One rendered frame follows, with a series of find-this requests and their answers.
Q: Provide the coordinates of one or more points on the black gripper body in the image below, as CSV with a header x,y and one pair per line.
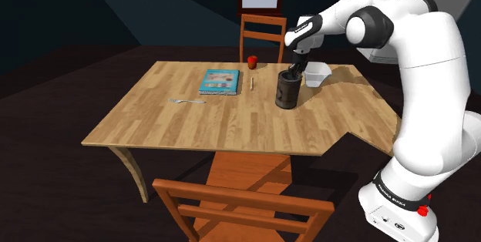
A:
x,y
298,62

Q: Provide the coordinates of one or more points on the brown wooden chair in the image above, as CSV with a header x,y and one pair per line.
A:
x,y
263,36
244,207

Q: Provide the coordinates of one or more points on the silver fork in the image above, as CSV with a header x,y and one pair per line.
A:
x,y
186,101

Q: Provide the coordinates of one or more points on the dark cylindrical can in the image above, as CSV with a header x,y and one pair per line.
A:
x,y
288,91

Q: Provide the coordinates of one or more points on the light wooden table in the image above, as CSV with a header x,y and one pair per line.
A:
x,y
233,121

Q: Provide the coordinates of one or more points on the teal book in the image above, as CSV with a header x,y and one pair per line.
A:
x,y
219,81

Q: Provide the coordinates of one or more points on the white square bowl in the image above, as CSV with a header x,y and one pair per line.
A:
x,y
316,73

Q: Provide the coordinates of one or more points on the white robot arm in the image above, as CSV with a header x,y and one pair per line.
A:
x,y
428,83

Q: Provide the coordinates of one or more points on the tan pencil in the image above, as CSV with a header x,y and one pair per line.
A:
x,y
252,83

